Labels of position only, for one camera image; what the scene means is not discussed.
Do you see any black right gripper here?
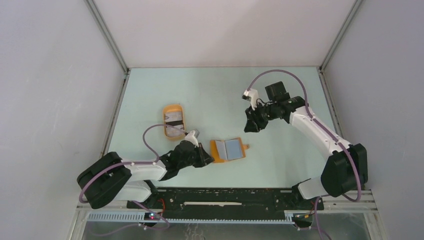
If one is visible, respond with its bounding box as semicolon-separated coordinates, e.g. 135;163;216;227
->
244;101;277;133

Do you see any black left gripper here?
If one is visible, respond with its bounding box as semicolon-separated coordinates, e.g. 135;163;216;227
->
178;142;214;170

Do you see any orange leather card holder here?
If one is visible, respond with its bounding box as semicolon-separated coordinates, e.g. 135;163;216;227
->
209;137;250;164

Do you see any beige oval plastic tray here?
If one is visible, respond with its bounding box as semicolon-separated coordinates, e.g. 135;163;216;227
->
162;104;186;141

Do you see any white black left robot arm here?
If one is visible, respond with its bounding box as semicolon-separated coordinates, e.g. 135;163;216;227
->
76;140;214;209

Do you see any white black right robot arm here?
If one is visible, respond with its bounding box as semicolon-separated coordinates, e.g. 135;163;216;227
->
242;81;368;209

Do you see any silver VIP card lower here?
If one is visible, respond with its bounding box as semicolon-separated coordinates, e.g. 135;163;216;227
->
165;126;185;138

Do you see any silver vip card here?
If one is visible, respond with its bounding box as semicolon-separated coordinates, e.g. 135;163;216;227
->
165;126;185;138
164;111;184;123

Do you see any silver VIP card upper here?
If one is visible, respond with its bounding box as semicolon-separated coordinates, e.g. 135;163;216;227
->
164;111;184;123

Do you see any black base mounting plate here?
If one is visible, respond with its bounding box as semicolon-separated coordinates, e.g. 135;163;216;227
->
142;187;324;221

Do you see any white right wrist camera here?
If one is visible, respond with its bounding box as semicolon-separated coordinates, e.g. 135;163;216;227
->
242;88;259;110

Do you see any white slotted cable duct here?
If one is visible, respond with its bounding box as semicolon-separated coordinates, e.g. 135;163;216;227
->
86;211;296;225

